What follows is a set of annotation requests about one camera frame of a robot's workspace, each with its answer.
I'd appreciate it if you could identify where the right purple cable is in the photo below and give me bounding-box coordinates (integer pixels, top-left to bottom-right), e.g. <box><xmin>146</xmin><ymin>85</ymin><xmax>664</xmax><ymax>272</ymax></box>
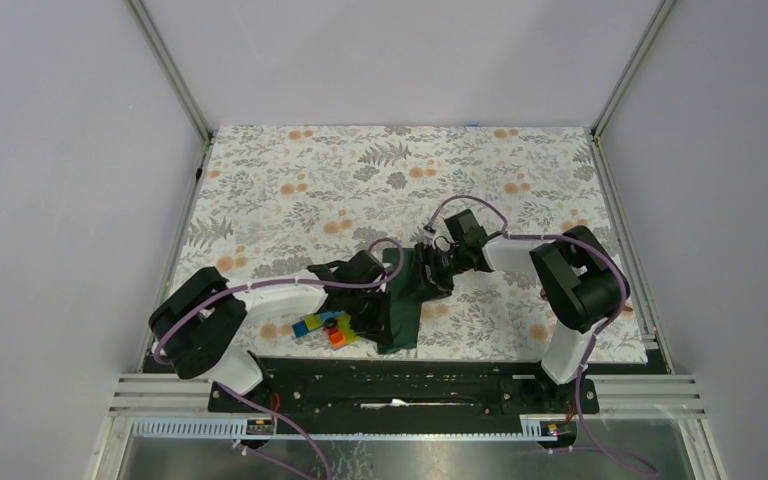
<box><xmin>423</xmin><ymin>195</ymin><xmax>660</xmax><ymax>478</ymax></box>

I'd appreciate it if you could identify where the right aluminium frame post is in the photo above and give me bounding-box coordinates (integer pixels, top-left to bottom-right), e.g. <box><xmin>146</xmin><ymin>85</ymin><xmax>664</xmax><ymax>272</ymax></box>
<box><xmin>590</xmin><ymin>0</ymin><xmax>678</xmax><ymax>139</ymax></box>

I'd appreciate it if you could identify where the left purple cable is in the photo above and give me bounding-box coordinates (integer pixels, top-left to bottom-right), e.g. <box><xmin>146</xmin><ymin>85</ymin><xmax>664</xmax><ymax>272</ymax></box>
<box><xmin>152</xmin><ymin>237</ymin><xmax>406</xmax><ymax>480</ymax></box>

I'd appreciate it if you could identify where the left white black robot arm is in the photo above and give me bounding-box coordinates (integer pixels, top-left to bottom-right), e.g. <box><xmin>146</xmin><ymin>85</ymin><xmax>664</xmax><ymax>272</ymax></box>
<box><xmin>148</xmin><ymin>251</ymin><xmax>404</xmax><ymax>411</ymax></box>

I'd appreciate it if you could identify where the colourful toy brick assembly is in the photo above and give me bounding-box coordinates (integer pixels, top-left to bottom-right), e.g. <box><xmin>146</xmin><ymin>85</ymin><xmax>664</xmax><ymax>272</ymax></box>
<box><xmin>292</xmin><ymin>311</ymin><xmax>360</xmax><ymax>350</ymax></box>

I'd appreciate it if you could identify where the floral patterned table mat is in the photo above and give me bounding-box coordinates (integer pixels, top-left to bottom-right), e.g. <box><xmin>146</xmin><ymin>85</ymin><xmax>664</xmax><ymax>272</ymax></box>
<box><xmin>167</xmin><ymin>125</ymin><xmax>631</xmax><ymax>361</ymax></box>

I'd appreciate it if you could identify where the copper spoon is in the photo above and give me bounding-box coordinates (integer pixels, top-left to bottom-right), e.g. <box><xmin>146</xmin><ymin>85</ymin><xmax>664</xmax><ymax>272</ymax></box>
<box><xmin>539</xmin><ymin>288</ymin><xmax>634</xmax><ymax>312</ymax></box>

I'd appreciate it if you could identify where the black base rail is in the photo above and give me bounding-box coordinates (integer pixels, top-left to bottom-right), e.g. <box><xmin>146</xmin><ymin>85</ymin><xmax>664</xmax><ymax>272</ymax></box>
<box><xmin>142</xmin><ymin>355</ymin><xmax>675</xmax><ymax>437</ymax></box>

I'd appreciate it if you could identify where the dark green cloth napkin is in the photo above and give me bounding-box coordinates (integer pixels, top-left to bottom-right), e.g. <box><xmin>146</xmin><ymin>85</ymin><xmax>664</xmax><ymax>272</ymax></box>
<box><xmin>376</xmin><ymin>243</ymin><xmax>442</xmax><ymax>355</ymax></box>

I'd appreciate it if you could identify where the aluminium frame post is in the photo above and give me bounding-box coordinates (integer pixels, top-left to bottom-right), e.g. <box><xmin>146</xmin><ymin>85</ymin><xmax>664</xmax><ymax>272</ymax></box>
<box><xmin>590</xmin><ymin>0</ymin><xmax>678</xmax><ymax>139</ymax></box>
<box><xmin>124</xmin><ymin>0</ymin><xmax>213</xmax><ymax>143</ymax></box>

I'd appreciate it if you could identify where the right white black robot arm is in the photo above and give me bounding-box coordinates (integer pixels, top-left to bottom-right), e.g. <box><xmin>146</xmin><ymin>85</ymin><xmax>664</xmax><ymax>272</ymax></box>
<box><xmin>410</xmin><ymin>209</ymin><xmax>630</xmax><ymax>412</ymax></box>

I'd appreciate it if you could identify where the purple cable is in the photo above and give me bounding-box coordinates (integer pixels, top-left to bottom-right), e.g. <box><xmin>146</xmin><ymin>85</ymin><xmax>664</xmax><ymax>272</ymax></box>
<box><xmin>152</xmin><ymin>237</ymin><xmax>406</xmax><ymax>480</ymax></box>
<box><xmin>423</xmin><ymin>195</ymin><xmax>660</xmax><ymax>478</ymax></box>

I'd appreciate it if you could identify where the left aluminium frame post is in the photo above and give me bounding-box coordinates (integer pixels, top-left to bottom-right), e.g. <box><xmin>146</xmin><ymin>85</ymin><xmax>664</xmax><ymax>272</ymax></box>
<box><xmin>124</xmin><ymin>0</ymin><xmax>213</xmax><ymax>143</ymax></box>

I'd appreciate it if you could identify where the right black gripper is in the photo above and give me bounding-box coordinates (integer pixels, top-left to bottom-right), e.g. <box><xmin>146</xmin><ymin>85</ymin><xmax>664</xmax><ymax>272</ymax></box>
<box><xmin>400</xmin><ymin>242</ymin><xmax>468</xmax><ymax>305</ymax></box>

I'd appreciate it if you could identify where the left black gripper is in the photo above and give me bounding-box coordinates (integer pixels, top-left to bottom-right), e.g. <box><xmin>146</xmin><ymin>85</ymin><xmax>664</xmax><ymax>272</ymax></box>
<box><xmin>344</xmin><ymin>285</ymin><xmax>394</xmax><ymax>345</ymax></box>

